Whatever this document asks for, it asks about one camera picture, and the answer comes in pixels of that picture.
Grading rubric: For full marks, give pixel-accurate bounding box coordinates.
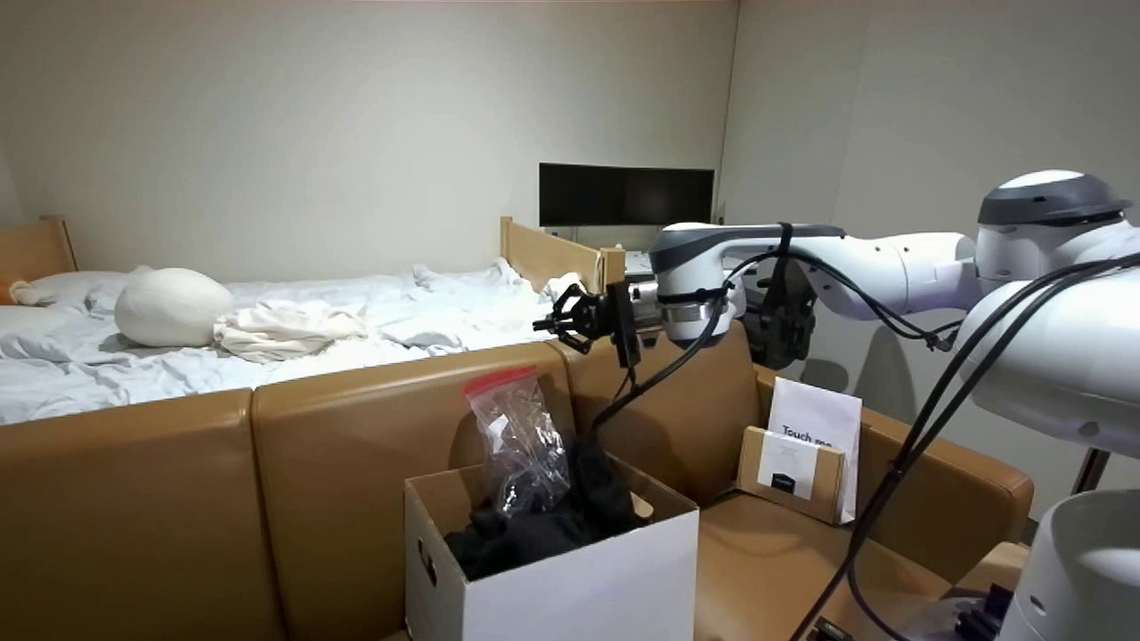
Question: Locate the small labelled cardboard box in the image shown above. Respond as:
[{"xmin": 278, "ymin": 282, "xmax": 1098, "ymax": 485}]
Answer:
[{"xmin": 734, "ymin": 419, "xmax": 851, "ymax": 523}]

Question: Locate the crumpled white towel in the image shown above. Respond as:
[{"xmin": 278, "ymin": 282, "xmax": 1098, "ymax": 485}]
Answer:
[{"xmin": 209, "ymin": 297, "xmax": 376, "ymax": 362}]

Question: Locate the white cardboard box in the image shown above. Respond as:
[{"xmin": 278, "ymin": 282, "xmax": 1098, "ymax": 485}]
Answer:
[{"xmin": 398, "ymin": 453, "xmax": 706, "ymax": 641}]

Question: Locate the flat white pillow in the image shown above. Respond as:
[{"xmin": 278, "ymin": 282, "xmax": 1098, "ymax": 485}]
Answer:
[{"xmin": 8, "ymin": 262, "xmax": 157, "ymax": 314}]

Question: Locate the wooden side table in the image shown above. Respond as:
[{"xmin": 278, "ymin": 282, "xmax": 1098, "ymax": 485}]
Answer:
[{"xmin": 949, "ymin": 538, "xmax": 1035, "ymax": 599}]

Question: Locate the thick black cable bundle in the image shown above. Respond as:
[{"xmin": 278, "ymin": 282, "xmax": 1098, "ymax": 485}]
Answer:
[{"xmin": 783, "ymin": 249, "xmax": 1140, "ymax": 641}]

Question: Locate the round white pillow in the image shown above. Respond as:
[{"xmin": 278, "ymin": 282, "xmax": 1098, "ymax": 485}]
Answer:
[{"xmin": 111, "ymin": 262, "xmax": 239, "ymax": 354}]

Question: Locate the black office chair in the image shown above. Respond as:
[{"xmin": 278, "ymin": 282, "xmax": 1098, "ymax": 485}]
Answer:
[{"xmin": 740, "ymin": 260, "xmax": 822, "ymax": 373}]

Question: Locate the black cloth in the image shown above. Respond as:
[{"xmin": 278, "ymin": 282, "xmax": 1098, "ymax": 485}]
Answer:
[{"xmin": 443, "ymin": 437, "xmax": 656, "ymax": 583}]

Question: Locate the wooden bed frame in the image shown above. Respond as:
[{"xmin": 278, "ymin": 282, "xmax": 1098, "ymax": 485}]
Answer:
[{"xmin": 0, "ymin": 211, "xmax": 632, "ymax": 314}]

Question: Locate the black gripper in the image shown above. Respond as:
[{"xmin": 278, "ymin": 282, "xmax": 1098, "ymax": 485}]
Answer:
[{"xmin": 530, "ymin": 273, "xmax": 663, "ymax": 371}]

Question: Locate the black monitor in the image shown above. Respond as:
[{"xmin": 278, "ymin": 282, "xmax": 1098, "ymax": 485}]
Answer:
[{"xmin": 534, "ymin": 159, "xmax": 720, "ymax": 230}]

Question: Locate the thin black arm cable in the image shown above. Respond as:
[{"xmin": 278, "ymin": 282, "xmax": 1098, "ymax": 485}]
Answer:
[{"xmin": 585, "ymin": 222, "xmax": 971, "ymax": 441}]

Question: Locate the clear red-strip plastic packet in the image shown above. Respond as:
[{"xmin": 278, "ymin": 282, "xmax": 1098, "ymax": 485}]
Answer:
[{"xmin": 461, "ymin": 362, "xmax": 579, "ymax": 520}]

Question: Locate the white bed blanket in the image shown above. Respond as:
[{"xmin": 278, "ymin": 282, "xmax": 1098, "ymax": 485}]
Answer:
[{"xmin": 0, "ymin": 260, "xmax": 600, "ymax": 427}]

